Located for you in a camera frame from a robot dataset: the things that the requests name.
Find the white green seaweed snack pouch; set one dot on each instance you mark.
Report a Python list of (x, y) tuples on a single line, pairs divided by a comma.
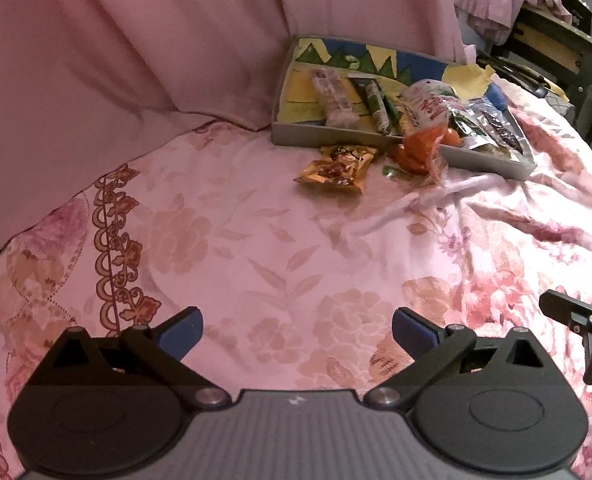
[(426, 107)]

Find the dark snack bar packet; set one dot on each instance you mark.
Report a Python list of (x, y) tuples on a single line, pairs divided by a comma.
[(373, 105)]

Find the pink curtain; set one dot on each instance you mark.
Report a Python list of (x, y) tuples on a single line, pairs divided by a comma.
[(125, 60)]

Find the silver dark snack packet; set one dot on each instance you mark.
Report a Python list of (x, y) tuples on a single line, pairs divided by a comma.
[(491, 127)]

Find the clear cracker packet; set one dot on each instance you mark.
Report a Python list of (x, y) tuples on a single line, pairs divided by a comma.
[(333, 95)]

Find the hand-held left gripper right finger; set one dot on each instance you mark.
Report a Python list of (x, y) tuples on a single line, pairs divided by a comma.
[(416, 330)]

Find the brown orange snack packet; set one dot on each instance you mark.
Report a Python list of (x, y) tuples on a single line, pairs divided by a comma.
[(336, 167)]

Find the cartoon printed cardboard box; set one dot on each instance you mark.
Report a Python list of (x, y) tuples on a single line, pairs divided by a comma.
[(316, 135)]

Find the orange clear snack packet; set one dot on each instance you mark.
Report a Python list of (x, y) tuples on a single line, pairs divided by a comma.
[(416, 152)]

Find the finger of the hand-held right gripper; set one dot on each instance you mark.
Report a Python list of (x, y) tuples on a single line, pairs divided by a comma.
[(576, 310)]

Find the pink floral blanket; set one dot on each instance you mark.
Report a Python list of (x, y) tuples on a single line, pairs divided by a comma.
[(276, 260)]

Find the small green wrapper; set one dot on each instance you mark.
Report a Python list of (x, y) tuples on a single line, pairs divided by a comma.
[(391, 172)]

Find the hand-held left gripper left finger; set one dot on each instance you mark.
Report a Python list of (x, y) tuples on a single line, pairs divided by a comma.
[(183, 330)]

